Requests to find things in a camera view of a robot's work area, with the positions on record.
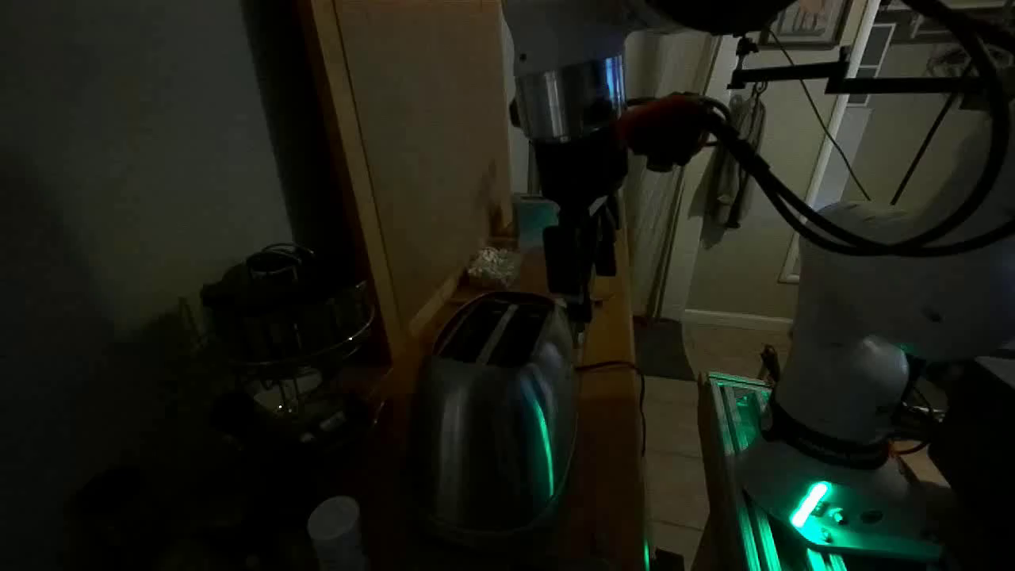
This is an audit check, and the black toaster power cable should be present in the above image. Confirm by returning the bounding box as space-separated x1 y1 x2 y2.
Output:
576 357 650 455

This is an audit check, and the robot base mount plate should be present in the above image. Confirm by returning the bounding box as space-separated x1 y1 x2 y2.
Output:
695 368 949 571

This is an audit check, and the stainless steel toaster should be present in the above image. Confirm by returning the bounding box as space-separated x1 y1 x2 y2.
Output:
408 287 584 546

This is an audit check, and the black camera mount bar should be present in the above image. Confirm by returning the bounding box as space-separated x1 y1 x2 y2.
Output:
726 34 978 100

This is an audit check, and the black wire basket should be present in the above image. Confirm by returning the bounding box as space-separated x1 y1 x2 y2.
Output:
197 241 384 430

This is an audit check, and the framed picture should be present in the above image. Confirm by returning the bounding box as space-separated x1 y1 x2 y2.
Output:
765 0 853 49

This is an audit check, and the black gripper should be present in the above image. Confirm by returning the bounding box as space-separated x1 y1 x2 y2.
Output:
529 134 627 321

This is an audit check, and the white plastic bottle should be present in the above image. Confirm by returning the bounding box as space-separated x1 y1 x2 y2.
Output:
306 490 369 571

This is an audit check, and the hanging grey towel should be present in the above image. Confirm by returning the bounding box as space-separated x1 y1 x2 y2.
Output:
697 90 770 251

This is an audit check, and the large wooden back panel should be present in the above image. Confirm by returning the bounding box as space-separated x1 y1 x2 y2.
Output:
306 0 517 368

